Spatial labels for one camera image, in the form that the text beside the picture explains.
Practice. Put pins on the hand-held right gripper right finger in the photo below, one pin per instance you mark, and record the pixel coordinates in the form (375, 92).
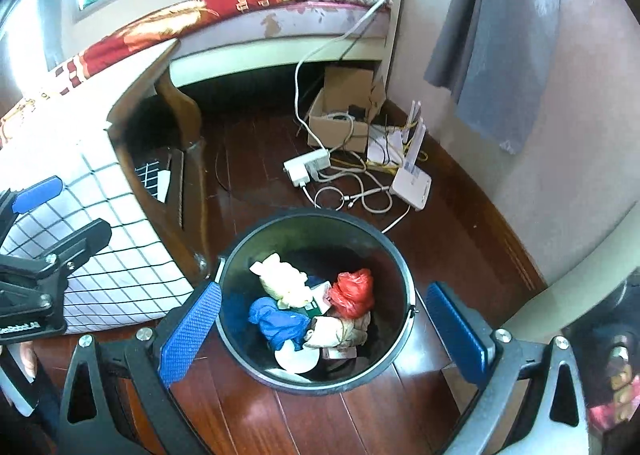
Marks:
(460, 335)

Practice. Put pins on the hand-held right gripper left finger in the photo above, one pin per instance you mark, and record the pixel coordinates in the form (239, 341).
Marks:
(192, 330)

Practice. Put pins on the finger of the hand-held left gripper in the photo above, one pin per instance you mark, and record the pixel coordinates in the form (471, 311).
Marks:
(80, 245)
(37, 195)

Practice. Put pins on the black plastic bucket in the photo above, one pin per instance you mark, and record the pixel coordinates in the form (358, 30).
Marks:
(235, 315)

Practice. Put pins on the blue sock ball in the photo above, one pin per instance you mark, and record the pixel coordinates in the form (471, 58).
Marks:
(275, 320)

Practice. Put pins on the red plastic bag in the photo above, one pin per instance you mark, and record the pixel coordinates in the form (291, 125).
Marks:
(352, 292)

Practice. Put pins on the beige cloth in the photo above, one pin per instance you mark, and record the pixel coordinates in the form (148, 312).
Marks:
(336, 330)

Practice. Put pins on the white red carton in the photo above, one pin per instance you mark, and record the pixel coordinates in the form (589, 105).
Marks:
(322, 292)

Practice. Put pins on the person's left hand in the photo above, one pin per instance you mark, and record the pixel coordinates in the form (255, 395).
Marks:
(28, 360)

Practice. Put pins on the table with checkered cloth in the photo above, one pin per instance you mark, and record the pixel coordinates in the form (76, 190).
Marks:
(100, 235)

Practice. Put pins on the flat cardboard piece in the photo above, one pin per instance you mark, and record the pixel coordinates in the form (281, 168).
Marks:
(457, 377)

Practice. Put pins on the white side table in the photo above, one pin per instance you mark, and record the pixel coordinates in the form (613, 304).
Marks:
(565, 280)

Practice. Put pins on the wooden table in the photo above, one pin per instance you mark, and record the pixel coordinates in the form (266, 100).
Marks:
(175, 160)

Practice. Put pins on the white router with antennas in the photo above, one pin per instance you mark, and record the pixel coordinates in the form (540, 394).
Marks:
(411, 182)

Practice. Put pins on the white power strip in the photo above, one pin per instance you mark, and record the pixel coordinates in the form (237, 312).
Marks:
(306, 166)

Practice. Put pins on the small white modem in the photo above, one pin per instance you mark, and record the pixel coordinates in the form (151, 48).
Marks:
(384, 147)

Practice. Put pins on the bed with red blanket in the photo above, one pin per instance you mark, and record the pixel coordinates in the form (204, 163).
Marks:
(175, 25)

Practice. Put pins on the open cardboard box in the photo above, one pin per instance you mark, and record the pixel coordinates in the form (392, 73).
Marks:
(345, 90)

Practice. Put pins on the pale mattress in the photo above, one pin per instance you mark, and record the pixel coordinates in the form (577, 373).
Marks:
(280, 22)

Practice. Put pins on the long grey curtain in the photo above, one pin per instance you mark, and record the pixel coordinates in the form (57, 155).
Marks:
(495, 35)

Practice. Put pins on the white bed frame red headboard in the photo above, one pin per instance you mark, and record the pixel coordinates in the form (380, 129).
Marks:
(360, 35)

